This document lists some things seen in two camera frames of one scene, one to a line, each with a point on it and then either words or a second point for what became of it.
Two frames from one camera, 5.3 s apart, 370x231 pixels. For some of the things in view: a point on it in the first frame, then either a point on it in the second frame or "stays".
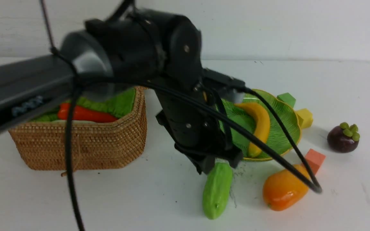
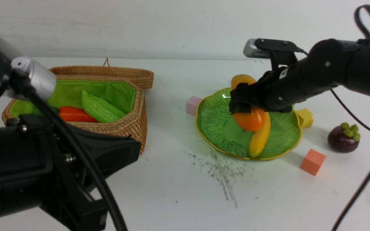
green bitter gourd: [217, 188] to [102, 110]
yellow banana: [262, 129] stays
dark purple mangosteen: [343, 138] stays
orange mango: [283, 190] to [248, 121]
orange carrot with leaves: [82, 113] stays
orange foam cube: [315, 159] stays
